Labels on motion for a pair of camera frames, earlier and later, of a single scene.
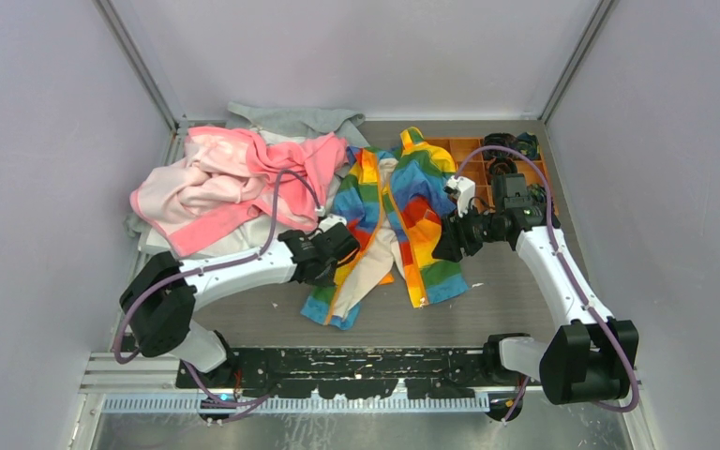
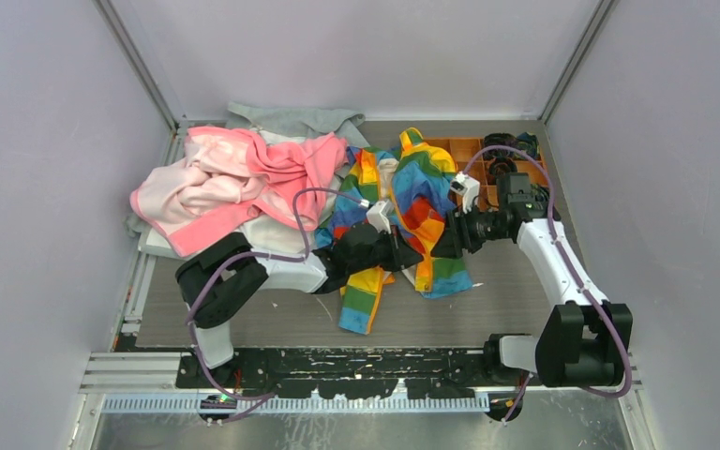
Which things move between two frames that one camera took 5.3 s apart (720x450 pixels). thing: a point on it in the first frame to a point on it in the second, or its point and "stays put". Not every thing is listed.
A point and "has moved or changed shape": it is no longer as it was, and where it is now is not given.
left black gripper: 328,280 to 401,253
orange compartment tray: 469,155 stays put
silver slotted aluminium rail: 242,409 stays put
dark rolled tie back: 498,139 stays put
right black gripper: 454,236 stays put
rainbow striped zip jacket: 396,209 has moved or changed shape
